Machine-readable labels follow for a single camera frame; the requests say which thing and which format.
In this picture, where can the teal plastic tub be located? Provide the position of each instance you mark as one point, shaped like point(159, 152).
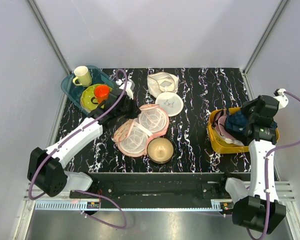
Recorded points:
point(74, 93)

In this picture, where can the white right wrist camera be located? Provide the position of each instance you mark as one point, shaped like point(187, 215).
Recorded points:
point(280, 96)

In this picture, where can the pale yellow mug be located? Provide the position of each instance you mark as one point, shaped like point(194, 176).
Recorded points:
point(82, 76)

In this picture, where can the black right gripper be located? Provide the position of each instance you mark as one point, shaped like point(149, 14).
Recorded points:
point(246, 105)

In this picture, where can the round white mesh laundry bag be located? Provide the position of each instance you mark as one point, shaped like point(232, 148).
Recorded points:
point(170, 102)

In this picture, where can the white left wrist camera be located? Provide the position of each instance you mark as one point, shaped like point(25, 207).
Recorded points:
point(129, 87)

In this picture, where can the orange mug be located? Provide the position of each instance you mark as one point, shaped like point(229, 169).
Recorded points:
point(101, 93)

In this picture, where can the navy blue lace bra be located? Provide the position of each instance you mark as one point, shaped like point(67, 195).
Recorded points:
point(236, 125)

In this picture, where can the beige bowl with brown rim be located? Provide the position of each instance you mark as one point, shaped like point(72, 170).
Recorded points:
point(160, 150)

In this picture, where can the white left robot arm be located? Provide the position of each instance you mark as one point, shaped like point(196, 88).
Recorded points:
point(46, 168)

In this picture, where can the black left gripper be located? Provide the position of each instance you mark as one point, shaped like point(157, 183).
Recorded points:
point(135, 110)

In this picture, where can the yellow plastic basket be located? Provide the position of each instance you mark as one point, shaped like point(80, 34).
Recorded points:
point(220, 146)

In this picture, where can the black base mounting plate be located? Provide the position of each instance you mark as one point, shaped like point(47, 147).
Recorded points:
point(195, 185)

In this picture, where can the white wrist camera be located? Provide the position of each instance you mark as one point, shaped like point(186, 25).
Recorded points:
point(129, 87)
point(280, 96)

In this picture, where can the pink floral mesh laundry bag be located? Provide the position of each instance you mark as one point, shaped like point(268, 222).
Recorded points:
point(133, 137)

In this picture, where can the pink garment in basket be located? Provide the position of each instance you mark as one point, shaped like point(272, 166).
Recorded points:
point(219, 123)

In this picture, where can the aluminium frame rail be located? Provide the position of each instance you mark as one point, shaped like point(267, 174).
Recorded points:
point(48, 35)

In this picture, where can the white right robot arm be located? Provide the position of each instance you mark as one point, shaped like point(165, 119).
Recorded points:
point(257, 208)

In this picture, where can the cream mesh laundry bag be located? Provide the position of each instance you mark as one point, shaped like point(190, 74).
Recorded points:
point(162, 82)

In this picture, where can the green dotted plate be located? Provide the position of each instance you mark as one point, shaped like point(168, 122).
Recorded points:
point(85, 99)

